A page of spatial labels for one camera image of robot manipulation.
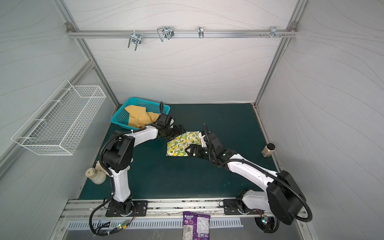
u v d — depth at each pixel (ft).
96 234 2.20
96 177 2.51
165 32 2.51
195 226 2.18
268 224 2.36
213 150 2.05
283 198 1.34
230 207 2.24
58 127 2.22
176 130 2.89
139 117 3.46
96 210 2.10
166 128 2.58
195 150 2.36
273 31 2.51
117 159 1.69
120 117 3.42
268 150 2.83
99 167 2.89
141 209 2.40
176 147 3.08
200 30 2.36
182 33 2.56
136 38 2.59
